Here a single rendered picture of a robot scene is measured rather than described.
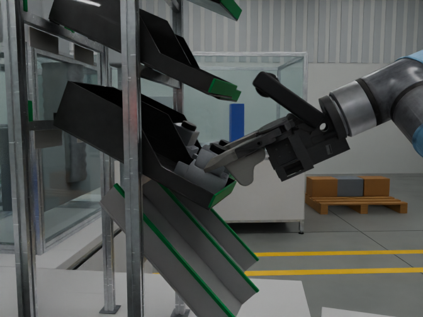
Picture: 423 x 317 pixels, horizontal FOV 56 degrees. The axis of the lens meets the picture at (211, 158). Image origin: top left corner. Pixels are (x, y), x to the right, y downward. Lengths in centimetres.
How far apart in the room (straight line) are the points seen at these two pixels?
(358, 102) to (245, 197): 385
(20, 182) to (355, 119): 49
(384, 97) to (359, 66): 907
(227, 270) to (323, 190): 534
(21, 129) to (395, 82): 53
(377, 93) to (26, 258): 56
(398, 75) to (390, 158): 941
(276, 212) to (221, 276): 378
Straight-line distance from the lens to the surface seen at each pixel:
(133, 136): 56
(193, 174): 61
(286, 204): 450
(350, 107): 59
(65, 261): 138
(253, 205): 443
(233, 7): 79
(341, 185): 611
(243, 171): 58
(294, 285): 115
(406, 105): 57
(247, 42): 907
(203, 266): 72
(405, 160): 1018
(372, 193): 631
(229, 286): 73
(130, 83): 56
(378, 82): 61
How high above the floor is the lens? 132
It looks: 6 degrees down
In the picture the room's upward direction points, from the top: straight up
